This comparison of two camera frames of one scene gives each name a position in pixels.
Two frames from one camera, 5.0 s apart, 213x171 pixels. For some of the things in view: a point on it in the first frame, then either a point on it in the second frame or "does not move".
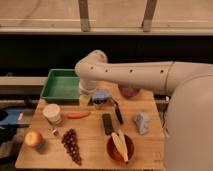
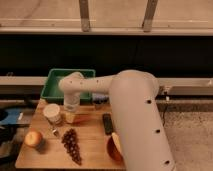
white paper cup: [52, 112] does not move
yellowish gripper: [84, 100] to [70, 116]
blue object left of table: [13, 115] does not move
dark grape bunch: [70, 142] does not move
